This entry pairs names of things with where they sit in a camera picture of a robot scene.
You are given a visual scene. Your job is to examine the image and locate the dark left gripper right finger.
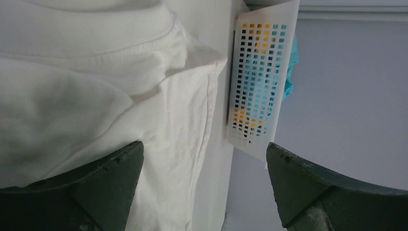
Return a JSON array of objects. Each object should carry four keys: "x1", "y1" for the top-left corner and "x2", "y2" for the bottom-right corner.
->
[{"x1": 266, "y1": 143, "x2": 408, "y2": 231}]

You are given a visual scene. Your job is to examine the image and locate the white t shirt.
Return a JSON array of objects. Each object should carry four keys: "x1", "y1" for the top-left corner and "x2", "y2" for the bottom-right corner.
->
[{"x1": 0, "y1": 0, "x2": 227, "y2": 231}]

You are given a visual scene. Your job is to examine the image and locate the teal t shirt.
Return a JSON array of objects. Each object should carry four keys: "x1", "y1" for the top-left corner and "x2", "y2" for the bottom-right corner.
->
[{"x1": 228, "y1": 22, "x2": 298, "y2": 139}]

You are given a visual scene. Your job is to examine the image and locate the yellow t shirt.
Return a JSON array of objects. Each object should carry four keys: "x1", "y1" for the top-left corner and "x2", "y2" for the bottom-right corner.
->
[{"x1": 233, "y1": 23, "x2": 276, "y2": 129}]

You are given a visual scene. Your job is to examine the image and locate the white plastic laundry basket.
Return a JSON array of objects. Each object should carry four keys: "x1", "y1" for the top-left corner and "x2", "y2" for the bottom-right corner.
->
[{"x1": 226, "y1": 0, "x2": 299, "y2": 161}]

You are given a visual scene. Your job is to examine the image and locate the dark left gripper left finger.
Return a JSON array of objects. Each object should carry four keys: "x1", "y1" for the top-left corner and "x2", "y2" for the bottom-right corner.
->
[{"x1": 0, "y1": 141, "x2": 144, "y2": 231}]

